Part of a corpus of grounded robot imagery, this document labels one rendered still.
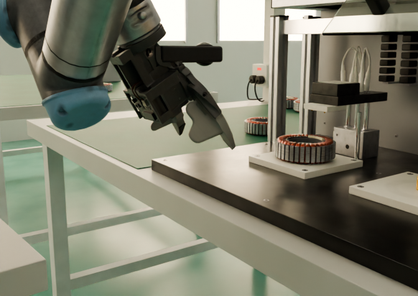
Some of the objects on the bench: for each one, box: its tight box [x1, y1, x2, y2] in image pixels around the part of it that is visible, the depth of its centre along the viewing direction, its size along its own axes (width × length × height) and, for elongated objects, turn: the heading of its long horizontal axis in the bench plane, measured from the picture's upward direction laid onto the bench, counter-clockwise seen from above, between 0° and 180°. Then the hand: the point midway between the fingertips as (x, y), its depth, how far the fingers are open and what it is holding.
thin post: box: [355, 112, 362, 160], centre depth 90 cm, size 2×2×10 cm
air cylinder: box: [333, 125, 379, 159], centre depth 100 cm, size 5×8×6 cm
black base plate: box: [151, 134, 418, 290], centre depth 83 cm, size 47×64×2 cm
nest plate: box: [249, 152, 363, 179], centre depth 92 cm, size 15×15×1 cm
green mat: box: [47, 104, 316, 169], centre depth 148 cm, size 94×61×1 cm, turn 124°
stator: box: [244, 117, 268, 136], centre depth 134 cm, size 11×11×4 cm
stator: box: [274, 134, 336, 164], centre depth 91 cm, size 11×11×4 cm
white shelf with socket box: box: [200, 0, 305, 103], centre depth 184 cm, size 35×37×46 cm
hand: (209, 139), depth 78 cm, fingers open, 14 cm apart
